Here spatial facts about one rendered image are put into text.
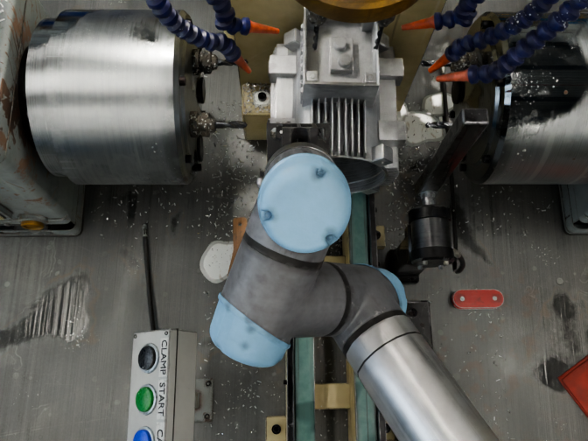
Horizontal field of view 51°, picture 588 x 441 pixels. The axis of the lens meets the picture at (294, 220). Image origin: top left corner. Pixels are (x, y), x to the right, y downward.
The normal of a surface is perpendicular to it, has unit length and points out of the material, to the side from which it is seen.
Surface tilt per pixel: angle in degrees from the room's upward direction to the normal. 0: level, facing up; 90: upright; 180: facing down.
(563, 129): 47
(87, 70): 9
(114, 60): 6
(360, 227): 0
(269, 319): 35
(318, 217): 30
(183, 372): 53
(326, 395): 0
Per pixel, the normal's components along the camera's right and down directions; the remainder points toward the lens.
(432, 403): -0.11, -0.59
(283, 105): 0.02, -0.29
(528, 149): 0.02, 0.66
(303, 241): 0.03, 0.22
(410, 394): -0.40, -0.41
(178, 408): 0.81, -0.18
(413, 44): 0.01, 0.96
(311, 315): 0.65, 0.32
